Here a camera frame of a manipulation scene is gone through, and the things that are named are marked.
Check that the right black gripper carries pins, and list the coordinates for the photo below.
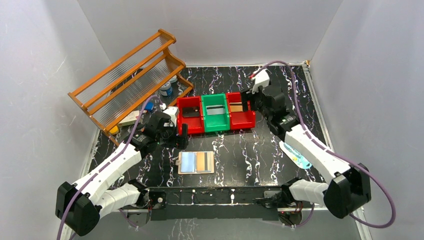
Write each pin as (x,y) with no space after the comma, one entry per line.
(246,95)

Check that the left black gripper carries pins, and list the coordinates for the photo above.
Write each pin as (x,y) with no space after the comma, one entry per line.
(177,133)

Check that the beige leather card holder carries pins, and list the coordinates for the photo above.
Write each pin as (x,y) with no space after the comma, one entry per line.
(195,162)

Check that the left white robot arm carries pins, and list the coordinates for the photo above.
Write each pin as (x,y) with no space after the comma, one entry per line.
(82,204)

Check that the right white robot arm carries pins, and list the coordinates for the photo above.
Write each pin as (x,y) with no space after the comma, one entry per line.
(345,188)

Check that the gold card in bin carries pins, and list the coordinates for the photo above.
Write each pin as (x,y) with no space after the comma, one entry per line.
(236,107)

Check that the black card in bin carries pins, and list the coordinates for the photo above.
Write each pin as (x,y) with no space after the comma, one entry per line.
(191,112)

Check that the silver card in bin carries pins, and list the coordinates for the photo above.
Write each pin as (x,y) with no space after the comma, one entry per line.
(215,110)

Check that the left red plastic bin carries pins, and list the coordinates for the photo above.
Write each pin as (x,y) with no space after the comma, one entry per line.
(195,125)

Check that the red plastic bin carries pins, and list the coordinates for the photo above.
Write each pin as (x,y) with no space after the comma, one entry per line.
(240,120)
(195,125)

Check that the right red plastic bin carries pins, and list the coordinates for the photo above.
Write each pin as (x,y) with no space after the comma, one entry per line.
(240,120)

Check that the green plastic bin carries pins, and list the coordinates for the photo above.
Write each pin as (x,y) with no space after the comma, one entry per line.
(216,116)

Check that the small blue cube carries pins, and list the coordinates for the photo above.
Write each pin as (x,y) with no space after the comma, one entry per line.
(149,107)

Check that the blue white round jar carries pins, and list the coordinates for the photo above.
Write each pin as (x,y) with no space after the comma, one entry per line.
(166,89)

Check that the small white red box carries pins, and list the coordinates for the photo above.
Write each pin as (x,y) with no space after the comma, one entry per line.
(130,119)

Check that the small yellow object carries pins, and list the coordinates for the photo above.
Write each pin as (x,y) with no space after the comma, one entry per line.
(114,130)

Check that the orange wooden shelf rack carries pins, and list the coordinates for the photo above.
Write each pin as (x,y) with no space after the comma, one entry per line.
(121,88)

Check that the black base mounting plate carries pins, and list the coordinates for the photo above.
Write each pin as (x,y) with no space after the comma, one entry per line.
(215,202)

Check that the toothbrush blister pack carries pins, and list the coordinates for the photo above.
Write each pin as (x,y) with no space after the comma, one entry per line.
(295,156)

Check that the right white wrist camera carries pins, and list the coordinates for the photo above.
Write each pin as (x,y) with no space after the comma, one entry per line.
(260,79)

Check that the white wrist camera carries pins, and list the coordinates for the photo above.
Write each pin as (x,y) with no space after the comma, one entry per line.
(172,111)
(260,79)

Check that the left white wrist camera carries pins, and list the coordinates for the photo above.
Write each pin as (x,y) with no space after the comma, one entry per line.
(172,111)

